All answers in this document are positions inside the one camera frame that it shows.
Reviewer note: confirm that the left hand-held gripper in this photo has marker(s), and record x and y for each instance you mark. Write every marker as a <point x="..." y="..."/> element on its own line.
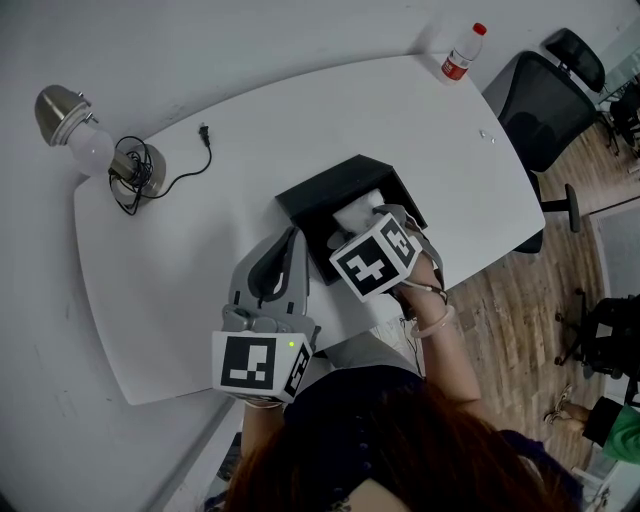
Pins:
<point x="247" y="357"/>

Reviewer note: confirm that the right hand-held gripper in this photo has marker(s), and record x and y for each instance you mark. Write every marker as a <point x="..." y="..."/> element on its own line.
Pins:
<point x="367" y="270"/>

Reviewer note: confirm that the white cloth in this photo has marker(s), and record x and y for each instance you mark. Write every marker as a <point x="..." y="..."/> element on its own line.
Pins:
<point x="357" y="212"/>

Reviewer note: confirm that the person's left forearm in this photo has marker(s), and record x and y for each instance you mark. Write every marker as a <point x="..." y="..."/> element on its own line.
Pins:
<point x="260" y="425"/>

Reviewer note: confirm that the person's right forearm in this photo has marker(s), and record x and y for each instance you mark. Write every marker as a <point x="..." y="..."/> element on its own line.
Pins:
<point x="445" y="360"/>

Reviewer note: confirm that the black rectangular box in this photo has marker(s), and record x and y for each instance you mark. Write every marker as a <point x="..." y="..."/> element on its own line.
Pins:
<point x="325" y="200"/>

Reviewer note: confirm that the person's light grey trousers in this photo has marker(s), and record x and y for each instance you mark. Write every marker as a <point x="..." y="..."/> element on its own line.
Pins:
<point x="360" y="352"/>

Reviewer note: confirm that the right wrist pale bangle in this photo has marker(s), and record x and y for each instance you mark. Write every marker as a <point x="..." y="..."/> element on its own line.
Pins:
<point x="442" y="324"/>

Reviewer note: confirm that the small clear wrapper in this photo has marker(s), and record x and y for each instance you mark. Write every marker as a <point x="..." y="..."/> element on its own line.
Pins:
<point x="487" y="136"/>

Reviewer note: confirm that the left wrist thin bangle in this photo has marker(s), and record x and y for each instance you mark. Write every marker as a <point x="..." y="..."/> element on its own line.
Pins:
<point x="262" y="404"/>

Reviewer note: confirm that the person's dark top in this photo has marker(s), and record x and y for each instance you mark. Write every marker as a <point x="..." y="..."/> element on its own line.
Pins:
<point x="360" y="410"/>

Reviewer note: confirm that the red label plastic bottle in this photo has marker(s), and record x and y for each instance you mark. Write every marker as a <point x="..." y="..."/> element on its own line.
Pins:
<point x="462" y="55"/>

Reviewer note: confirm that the black mesh office chair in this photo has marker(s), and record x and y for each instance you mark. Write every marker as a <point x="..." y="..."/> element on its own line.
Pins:
<point x="545" y="115"/>

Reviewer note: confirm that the black swivel chair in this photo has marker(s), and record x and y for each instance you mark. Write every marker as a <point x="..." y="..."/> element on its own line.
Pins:
<point x="610" y="325"/>

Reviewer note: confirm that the silver desk lamp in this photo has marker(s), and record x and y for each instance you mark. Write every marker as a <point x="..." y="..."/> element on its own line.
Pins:
<point x="90" y="145"/>

